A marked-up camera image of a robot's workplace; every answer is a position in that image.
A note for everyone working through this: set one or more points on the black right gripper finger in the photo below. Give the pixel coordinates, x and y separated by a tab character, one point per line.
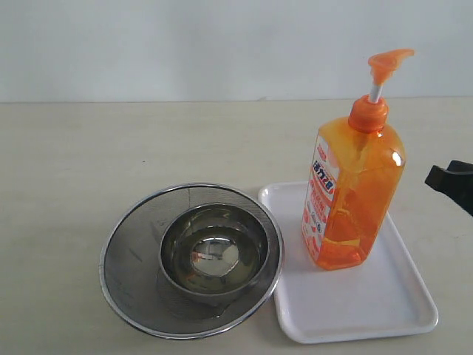
454	182

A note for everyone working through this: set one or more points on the orange pump soap bottle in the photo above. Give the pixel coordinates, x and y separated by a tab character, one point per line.
356	166

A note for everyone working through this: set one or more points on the small stainless steel bowl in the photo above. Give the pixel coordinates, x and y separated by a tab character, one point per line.
214	253

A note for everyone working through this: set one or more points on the white rectangular plastic tray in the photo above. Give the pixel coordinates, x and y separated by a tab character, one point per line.
383	297

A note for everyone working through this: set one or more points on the steel mesh strainer basket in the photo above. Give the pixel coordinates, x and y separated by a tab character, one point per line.
137	290

